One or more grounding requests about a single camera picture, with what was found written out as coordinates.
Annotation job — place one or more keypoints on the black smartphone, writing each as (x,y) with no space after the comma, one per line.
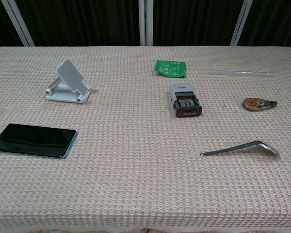
(31,140)

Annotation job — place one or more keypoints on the white folding phone stand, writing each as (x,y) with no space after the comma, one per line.
(70,75)

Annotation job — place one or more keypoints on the grey date stamp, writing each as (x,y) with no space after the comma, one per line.
(182,92)

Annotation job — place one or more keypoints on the beige waffle tablecloth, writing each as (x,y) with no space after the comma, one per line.
(135,170)

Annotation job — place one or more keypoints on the green foil packet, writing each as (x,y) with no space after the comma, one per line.
(171,68)

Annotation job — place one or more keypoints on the bent metal tool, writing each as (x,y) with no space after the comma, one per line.
(232,148)

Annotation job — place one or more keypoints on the clear plastic tube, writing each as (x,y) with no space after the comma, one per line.
(240,73)

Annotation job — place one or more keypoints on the brown correction tape dispenser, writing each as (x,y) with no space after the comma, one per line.
(252,104)

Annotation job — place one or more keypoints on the black curtain panel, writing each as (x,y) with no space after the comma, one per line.
(82,21)
(0,26)
(276,21)
(196,21)

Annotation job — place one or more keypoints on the white frame post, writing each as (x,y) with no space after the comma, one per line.
(18,23)
(241,23)
(145,23)

